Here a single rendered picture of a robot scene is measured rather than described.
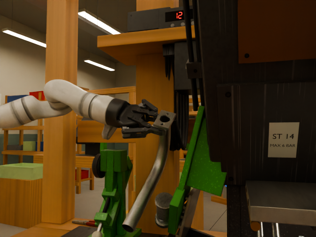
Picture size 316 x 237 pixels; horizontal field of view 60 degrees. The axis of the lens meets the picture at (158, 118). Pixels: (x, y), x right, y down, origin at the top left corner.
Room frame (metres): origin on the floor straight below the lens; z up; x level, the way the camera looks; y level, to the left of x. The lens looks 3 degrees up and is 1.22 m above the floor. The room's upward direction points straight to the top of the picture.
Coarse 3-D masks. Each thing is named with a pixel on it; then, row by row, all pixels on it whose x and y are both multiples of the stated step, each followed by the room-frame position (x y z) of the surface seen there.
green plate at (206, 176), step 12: (204, 108) 0.53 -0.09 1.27; (204, 120) 0.54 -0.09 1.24; (192, 132) 0.53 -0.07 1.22; (204, 132) 0.54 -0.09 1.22; (192, 144) 0.53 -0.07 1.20; (204, 144) 0.54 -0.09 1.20; (192, 156) 0.54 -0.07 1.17; (204, 156) 0.54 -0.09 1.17; (192, 168) 0.55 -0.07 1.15; (204, 168) 0.54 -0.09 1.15; (216, 168) 0.53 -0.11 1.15; (180, 180) 0.54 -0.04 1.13; (192, 180) 0.55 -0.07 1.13; (204, 180) 0.54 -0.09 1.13; (216, 180) 0.53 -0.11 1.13; (216, 192) 0.53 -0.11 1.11
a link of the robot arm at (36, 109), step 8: (32, 96) 0.74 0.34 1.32; (24, 104) 0.72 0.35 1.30; (32, 104) 0.73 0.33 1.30; (40, 104) 0.76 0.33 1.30; (48, 104) 0.79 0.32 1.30; (56, 104) 0.75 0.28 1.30; (64, 104) 0.76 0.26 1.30; (32, 112) 0.73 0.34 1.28; (40, 112) 0.75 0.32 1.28; (48, 112) 0.77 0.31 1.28; (56, 112) 0.77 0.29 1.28; (64, 112) 0.78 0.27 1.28; (32, 120) 0.75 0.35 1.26
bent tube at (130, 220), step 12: (156, 120) 0.66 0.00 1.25; (168, 120) 0.69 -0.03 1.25; (168, 132) 0.69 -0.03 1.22; (168, 144) 0.72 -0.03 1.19; (156, 156) 0.74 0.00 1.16; (156, 168) 0.73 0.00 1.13; (156, 180) 0.71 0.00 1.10; (144, 192) 0.68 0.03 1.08; (144, 204) 0.66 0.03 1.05; (132, 216) 0.63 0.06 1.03; (132, 228) 0.61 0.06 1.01
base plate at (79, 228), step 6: (78, 228) 0.95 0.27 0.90; (84, 228) 0.95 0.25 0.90; (90, 228) 0.95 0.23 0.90; (96, 228) 0.95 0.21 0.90; (66, 234) 0.89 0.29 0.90; (72, 234) 0.89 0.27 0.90; (78, 234) 0.89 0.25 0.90; (84, 234) 0.89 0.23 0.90; (90, 234) 0.89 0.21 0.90; (144, 234) 0.89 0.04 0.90; (150, 234) 0.89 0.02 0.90; (156, 234) 0.89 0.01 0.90
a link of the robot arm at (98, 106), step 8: (96, 96) 0.72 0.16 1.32; (104, 96) 0.72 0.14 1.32; (96, 104) 0.70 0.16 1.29; (104, 104) 0.70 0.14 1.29; (96, 112) 0.70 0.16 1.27; (104, 112) 0.69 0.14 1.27; (96, 120) 0.72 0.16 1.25; (104, 120) 0.71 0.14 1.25; (104, 128) 0.75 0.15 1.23; (112, 128) 0.76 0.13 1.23; (104, 136) 0.75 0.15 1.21
